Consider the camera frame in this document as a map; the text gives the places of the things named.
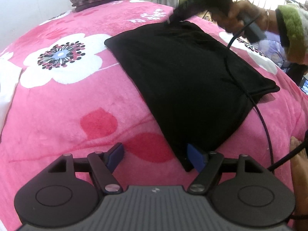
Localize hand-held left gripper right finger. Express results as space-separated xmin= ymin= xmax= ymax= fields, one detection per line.
xmin=186 ymin=144 xmax=264 ymax=194

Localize pink floral blanket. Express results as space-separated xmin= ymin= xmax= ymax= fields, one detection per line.
xmin=0 ymin=0 xmax=308 ymax=231

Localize person's foot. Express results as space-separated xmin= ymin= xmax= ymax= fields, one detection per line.
xmin=290 ymin=136 xmax=308 ymax=222

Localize white garment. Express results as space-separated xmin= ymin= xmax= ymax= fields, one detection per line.
xmin=0 ymin=64 xmax=23 ymax=137

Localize black t-shirt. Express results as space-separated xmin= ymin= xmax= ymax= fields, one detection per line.
xmin=104 ymin=20 xmax=281 ymax=172

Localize person's right hand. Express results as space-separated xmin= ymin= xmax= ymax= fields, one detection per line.
xmin=212 ymin=0 xmax=269 ymax=33

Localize black cable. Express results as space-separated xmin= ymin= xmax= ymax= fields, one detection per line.
xmin=225 ymin=28 xmax=275 ymax=166
xmin=267 ymin=140 xmax=308 ymax=171

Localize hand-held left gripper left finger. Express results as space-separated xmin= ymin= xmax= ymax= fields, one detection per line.
xmin=49 ymin=143 xmax=124 ymax=194

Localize lavender printed cloth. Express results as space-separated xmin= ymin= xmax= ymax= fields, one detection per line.
xmin=259 ymin=32 xmax=291 ymax=73

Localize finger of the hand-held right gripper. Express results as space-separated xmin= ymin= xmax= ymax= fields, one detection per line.
xmin=166 ymin=0 xmax=214 ymax=26

